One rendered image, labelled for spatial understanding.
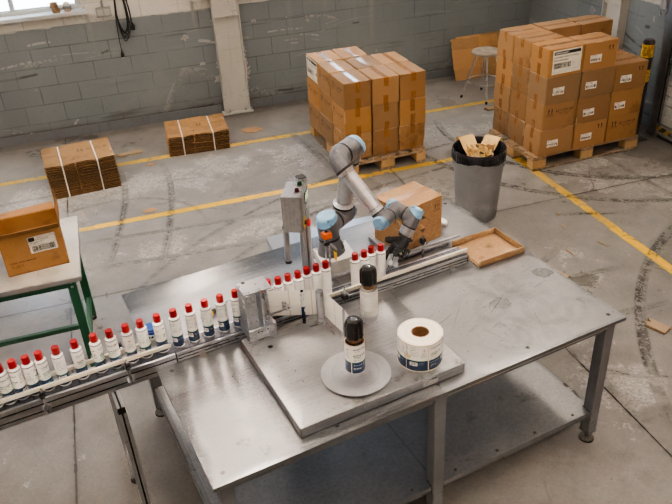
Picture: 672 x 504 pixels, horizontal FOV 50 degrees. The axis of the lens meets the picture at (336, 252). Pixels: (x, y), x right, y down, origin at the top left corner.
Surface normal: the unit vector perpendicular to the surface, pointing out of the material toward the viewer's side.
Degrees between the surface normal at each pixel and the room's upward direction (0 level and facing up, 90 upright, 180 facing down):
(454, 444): 0
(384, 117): 90
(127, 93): 90
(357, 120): 89
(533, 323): 0
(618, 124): 87
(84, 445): 0
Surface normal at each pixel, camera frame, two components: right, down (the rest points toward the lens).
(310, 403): -0.05, -0.85
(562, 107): 0.36, 0.42
